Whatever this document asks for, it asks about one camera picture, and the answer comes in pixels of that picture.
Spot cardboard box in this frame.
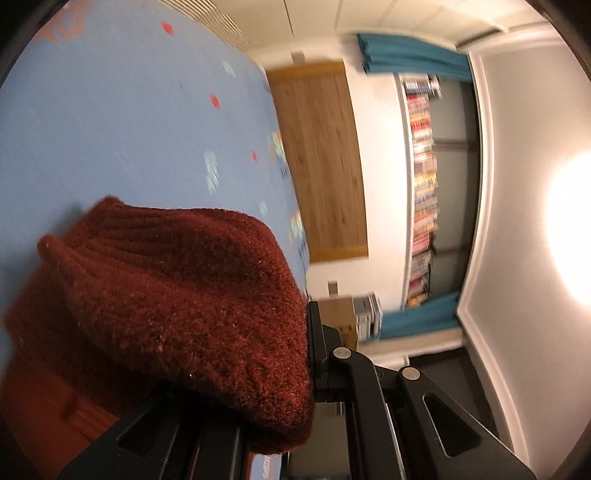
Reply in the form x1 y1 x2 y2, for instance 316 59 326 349
318 297 360 350

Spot row of colourful books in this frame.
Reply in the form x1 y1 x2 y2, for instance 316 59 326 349
403 74 443 308

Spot bright ceiling lamp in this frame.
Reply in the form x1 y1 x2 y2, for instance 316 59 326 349
545 152 591 305

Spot white radiator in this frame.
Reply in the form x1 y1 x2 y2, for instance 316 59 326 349
184 0 253 51

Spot grey storage box stack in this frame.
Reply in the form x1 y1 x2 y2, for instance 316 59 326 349
353 292 383 343

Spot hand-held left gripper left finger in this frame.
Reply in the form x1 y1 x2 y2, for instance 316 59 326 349
56 386 252 480

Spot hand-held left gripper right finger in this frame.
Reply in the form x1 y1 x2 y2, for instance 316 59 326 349
307 301 537 480

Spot dark red knitted sweater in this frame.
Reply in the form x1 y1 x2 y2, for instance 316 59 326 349
0 196 315 455

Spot teal curtain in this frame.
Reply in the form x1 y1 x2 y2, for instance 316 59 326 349
381 292 461 339
356 33 472 82

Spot blue printed bed sheet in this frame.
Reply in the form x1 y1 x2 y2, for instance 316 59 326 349
0 0 309 480

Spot wooden door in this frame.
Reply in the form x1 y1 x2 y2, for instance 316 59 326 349
268 61 369 264

